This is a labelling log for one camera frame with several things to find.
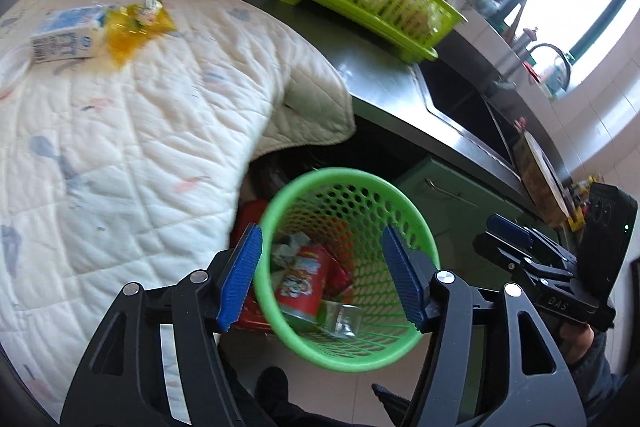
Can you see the person's hand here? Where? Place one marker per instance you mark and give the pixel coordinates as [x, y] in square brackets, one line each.
[577, 340]

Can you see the red plastic cup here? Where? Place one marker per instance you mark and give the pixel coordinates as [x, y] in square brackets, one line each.
[300, 292]

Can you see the white blue milk carton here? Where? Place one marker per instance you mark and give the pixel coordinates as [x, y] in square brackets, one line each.
[72, 34]

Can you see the white paper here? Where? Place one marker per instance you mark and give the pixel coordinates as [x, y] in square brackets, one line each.
[287, 253]

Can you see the green mesh trash basket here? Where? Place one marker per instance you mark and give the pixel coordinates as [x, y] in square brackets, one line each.
[346, 211]

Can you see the sink faucet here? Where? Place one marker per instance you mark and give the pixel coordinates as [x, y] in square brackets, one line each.
[550, 68]

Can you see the yellow plastic wrapper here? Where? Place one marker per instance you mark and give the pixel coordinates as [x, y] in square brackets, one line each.
[128, 27]

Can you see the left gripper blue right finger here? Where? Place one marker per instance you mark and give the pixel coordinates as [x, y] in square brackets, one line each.
[410, 272]

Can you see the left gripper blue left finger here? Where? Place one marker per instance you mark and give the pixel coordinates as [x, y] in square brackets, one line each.
[234, 281]

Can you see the white quilted mat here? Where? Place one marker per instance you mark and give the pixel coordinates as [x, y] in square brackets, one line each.
[118, 173]

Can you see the orange snack wrapper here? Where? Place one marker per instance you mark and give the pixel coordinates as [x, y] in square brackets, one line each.
[339, 284]

